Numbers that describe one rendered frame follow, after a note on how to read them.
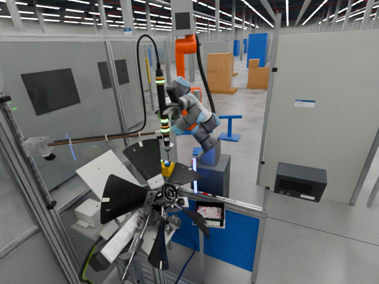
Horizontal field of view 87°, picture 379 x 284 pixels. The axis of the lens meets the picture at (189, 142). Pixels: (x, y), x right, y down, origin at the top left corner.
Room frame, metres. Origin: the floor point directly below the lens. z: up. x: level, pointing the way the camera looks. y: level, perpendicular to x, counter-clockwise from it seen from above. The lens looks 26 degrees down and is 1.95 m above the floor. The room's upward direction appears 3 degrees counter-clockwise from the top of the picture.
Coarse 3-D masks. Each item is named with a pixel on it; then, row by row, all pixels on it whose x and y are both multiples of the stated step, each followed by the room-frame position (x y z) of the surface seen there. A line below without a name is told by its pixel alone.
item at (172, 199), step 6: (162, 186) 0.88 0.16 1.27; (168, 186) 0.91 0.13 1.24; (174, 186) 0.92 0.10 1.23; (162, 192) 0.85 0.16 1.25; (168, 192) 0.88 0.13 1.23; (174, 192) 0.90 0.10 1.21; (156, 198) 0.86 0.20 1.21; (162, 198) 0.83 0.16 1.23; (168, 198) 0.85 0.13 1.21; (174, 198) 0.87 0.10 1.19; (156, 204) 0.87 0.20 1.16; (162, 204) 0.83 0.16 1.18; (156, 210) 0.85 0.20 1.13
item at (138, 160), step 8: (136, 144) 1.07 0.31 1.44; (144, 144) 1.08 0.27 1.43; (152, 144) 1.09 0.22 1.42; (128, 152) 1.04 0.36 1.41; (136, 152) 1.04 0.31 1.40; (144, 152) 1.05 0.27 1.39; (152, 152) 1.06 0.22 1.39; (160, 152) 1.07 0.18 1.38; (136, 160) 1.01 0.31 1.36; (144, 160) 1.02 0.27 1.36; (152, 160) 1.02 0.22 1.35; (160, 160) 1.03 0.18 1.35; (136, 168) 0.99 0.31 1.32; (144, 168) 0.99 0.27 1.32; (152, 168) 0.99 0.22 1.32; (160, 168) 0.99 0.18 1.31; (144, 176) 0.96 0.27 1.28; (152, 176) 0.96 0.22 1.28
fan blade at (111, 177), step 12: (108, 180) 0.75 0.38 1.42; (120, 180) 0.78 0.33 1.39; (108, 192) 0.73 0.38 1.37; (120, 192) 0.76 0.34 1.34; (132, 192) 0.79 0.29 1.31; (144, 192) 0.82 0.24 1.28; (108, 204) 0.71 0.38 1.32; (120, 204) 0.74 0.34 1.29; (132, 204) 0.78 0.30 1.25; (108, 216) 0.69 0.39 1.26
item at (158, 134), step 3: (156, 132) 0.96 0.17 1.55; (159, 132) 0.97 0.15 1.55; (156, 135) 0.96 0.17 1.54; (159, 135) 0.97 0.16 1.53; (159, 138) 0.96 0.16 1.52; (162, 141) 0.97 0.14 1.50; (162, 144) 0.97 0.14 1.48; (171, 144) 0.99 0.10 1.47; (162, 147) 0.96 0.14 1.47; (165, 147) 0.96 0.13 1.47; (168, 147) 0.96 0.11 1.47; (171, 147) 0.96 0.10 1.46
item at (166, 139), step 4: (156, 64) 0.98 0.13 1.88; (160, 68) 0.98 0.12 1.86; (156, 72) 0.97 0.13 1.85; (160, 72) 0.97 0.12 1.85; (156, 76) 0.97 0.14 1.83; (160, 76) 0.97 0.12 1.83; (164, 136) 0.97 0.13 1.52; (168, 136) 0.97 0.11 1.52; (164, 140) 0.97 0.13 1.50; (168, 140) 0.97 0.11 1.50; (164, 144) 0.98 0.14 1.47; (168, 144) 0.97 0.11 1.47
